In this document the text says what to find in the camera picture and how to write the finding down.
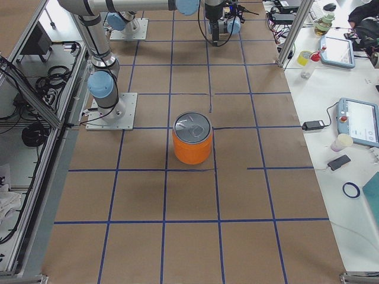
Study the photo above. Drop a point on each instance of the teach pendant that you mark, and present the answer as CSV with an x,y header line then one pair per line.
x,y
359,120
337,52

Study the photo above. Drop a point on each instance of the squeeze bottle red cap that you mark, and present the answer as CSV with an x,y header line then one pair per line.
x,y
311,64

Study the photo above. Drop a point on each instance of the orange can silver lid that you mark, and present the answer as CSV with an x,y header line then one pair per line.
x,y
192,138

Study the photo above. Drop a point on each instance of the yellow tape roll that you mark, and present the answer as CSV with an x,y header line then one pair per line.
x,y
303,57

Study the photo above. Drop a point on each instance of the black power adapter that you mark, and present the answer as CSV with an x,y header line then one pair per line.
x,y
313,125

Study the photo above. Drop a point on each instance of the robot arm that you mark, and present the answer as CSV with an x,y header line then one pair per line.
x,y
87,16
223,16

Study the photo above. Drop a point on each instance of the black smartphone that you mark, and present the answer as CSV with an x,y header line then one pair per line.
x,y
338,162

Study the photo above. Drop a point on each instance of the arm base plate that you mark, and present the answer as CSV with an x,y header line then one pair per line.
x,y
132,31
120,118

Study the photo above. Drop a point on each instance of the aluminium frame post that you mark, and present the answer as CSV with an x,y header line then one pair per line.
x,y
297,25

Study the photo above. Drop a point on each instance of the white paper cup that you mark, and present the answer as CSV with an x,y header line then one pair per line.
x,y
341,142

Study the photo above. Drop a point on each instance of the white cloth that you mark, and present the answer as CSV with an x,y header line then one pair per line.
x,y
10,201

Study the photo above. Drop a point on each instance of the teach pendant near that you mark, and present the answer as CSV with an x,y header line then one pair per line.
x,y
359,120

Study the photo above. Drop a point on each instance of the teach pendant far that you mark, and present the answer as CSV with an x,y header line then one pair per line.
x,y
337,52

